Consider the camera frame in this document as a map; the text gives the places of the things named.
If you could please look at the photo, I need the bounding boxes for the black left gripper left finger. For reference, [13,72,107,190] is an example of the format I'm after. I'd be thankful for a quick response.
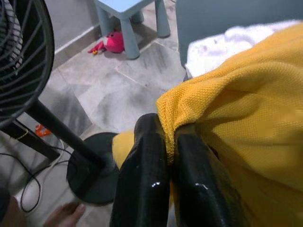
[110,113,171,227]

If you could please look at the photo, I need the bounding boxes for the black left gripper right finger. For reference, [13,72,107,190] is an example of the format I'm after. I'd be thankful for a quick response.
[171,125,247,227]

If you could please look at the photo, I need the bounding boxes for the yellow t-shirt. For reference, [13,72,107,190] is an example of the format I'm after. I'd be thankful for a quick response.
[112,23,303,227]

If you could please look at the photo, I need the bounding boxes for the small orange toy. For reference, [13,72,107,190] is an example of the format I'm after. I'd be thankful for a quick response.
[35,124,52,137]

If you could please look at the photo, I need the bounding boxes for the black rectangular bar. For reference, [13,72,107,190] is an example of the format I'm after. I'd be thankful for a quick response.
[0,119,62,161]

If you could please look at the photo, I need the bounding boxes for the white crumpled cloth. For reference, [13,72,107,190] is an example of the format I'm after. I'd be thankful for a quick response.
[184,20,303,79]

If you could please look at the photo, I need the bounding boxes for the pink plush toy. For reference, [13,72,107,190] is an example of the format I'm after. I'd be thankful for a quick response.
[88,30,125,55]

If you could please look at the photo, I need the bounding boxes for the pale blue kids chair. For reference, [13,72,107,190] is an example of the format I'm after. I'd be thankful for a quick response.
[93,0,171,60]

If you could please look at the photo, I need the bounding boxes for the black pedestal fan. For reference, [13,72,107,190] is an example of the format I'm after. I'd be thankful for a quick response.
[0,0,122,206]

